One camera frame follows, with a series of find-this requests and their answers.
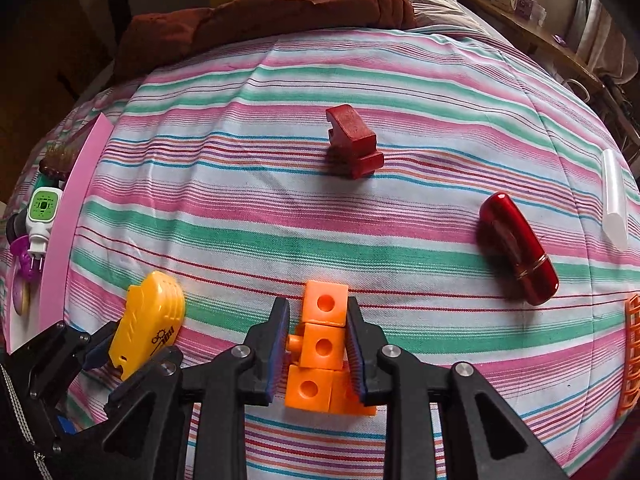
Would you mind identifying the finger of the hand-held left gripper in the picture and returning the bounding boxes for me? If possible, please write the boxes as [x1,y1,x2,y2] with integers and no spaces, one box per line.
[27,320,119,402]
[30,385,108,461]

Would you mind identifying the glossy red lipstick case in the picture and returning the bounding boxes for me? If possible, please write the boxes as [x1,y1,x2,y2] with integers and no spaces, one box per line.
[479,191,560,307]

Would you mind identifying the brown quilted blanket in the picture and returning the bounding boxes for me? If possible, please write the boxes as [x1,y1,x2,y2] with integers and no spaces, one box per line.
[114,0,420,86]

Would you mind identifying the orange plastic basket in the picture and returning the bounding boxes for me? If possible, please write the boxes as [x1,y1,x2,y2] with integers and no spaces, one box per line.
[615,292,640,420]

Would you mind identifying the wooden side table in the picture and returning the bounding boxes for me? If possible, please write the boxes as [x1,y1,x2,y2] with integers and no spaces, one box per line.
[457,0,601,86]

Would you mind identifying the pink storage box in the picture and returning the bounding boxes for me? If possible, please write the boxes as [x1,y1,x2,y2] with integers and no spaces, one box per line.
[0,112,117,356]

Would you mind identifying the white pillow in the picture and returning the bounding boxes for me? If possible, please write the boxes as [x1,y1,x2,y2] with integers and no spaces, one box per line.
[405,0,493,36]

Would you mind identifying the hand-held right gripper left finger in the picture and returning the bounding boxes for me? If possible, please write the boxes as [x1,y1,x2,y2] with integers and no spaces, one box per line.
[102,296,291,480]

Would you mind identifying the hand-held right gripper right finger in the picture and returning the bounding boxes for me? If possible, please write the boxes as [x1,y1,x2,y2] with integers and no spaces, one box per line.
[345,296,568,480]

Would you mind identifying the yellow plastic toy piece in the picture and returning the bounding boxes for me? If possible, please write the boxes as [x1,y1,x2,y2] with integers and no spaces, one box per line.
[109,270,187,382]

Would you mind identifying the purple plastic toy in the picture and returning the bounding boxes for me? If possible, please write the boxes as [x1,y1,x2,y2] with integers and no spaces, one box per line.
[10,237,43,316]

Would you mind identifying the white and green plug-in device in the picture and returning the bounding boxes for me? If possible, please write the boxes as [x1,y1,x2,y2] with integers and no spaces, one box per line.
[26,186,63,273]

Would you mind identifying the red plastic block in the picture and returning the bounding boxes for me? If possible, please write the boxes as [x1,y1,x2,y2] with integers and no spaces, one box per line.
[325,104,385,181]

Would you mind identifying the brown hairbrush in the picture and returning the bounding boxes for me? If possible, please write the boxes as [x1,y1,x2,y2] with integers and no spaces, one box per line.
[39,132,83,178]

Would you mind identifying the striped bed sheet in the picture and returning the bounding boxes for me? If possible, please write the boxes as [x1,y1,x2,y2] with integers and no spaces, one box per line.
[0,27,640,480]

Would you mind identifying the white plastic tube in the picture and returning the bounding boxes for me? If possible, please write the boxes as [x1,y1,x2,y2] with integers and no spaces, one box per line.
[601,148,629,252]

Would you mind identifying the small purple box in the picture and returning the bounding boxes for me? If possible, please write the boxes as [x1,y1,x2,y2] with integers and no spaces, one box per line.
[515,0,546,23]

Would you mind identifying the orange linked cube blocks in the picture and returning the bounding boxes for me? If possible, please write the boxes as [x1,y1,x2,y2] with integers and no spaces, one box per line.
[284,280,378,417]

